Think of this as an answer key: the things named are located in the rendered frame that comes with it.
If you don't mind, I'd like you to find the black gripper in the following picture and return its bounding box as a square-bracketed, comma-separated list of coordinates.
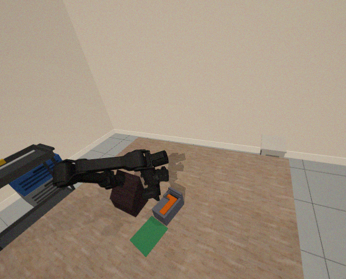
[140, 167, 161, 201]

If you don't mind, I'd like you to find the orange l-shaped block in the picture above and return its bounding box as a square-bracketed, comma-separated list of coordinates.
[159, 194, 177, 215]

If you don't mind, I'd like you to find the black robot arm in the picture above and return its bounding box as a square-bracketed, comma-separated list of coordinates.
[52, 149, 169, 190]

